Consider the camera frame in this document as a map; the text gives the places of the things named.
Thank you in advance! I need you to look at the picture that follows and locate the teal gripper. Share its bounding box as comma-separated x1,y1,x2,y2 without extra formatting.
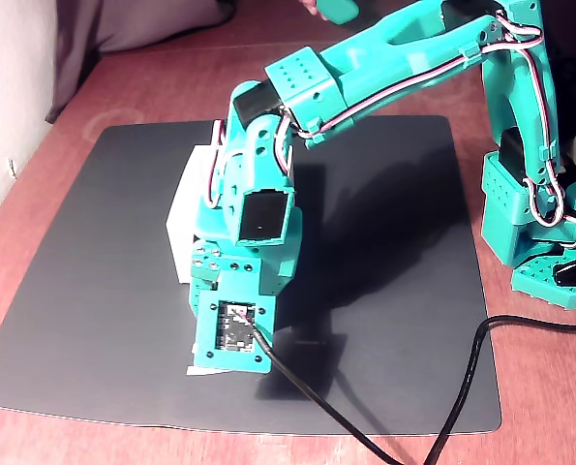
193,187,304,296

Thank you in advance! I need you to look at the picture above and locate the teal robot base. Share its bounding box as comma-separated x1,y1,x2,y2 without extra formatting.
512,178,576,312

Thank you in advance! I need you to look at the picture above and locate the white open box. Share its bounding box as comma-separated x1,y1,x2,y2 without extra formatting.
166,143,230,286

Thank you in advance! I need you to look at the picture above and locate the black mat with printed letters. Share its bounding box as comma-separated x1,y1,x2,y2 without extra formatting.
0,114,504,436

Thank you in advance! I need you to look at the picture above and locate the grey cloth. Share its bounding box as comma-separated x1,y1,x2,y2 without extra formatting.
45,0,235,125

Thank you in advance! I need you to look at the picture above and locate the black base clamp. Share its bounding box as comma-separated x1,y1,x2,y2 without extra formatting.
555,259,576,288

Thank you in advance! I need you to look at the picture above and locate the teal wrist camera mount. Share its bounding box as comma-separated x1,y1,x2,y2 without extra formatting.
189,256,279,376

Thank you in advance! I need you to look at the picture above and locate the white red servo cable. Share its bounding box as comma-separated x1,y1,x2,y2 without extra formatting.
277,9,545,146
203,118,233,210
493,9,576,251

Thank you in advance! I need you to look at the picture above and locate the black camera cable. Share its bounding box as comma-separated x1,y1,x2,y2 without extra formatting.
241,309,576,465

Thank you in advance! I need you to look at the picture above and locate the teal leader arm handle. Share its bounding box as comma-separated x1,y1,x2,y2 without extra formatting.
314,0,361,25

